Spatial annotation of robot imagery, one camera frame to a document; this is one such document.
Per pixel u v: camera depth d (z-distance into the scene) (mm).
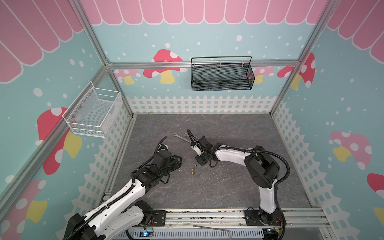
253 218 742
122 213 573
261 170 504
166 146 708
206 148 743
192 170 912
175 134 1068
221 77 940
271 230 720
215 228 725
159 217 744
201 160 847
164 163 598
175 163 698
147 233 725
